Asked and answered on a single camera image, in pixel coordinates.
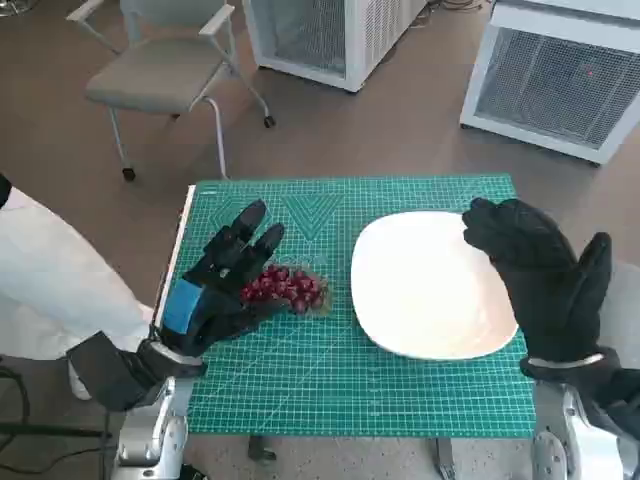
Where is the grey chair with white frame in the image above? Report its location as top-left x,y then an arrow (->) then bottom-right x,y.
66,0 -> 279,182

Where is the white plate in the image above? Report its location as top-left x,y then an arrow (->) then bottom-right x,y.
349,210 -> 519,361

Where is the black cable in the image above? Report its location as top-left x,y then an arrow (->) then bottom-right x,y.
0,364 -> 115,480

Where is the person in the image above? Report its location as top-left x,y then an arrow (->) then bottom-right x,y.
0,172 -> 157,402

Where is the red toy grape bunch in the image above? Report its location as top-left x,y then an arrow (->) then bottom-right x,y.
239,263 -> 334,318

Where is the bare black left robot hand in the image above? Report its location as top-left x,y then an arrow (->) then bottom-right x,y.
149,198 -> 289,359

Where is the white mesh cabinet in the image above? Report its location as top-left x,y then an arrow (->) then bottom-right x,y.
242,0 -> 432,94
458,0 -> 640,167

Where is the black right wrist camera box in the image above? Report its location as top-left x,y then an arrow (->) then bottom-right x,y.
587,349 -> 640,451

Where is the metal table clamp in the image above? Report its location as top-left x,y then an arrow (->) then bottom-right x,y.
432,436 -> 458,480
247,434 -> 278,462

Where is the green cutting mat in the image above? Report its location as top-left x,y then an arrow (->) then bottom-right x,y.
158,172 -> 537,440

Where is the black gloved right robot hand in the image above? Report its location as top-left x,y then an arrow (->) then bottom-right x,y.
460,197 -> 614,364

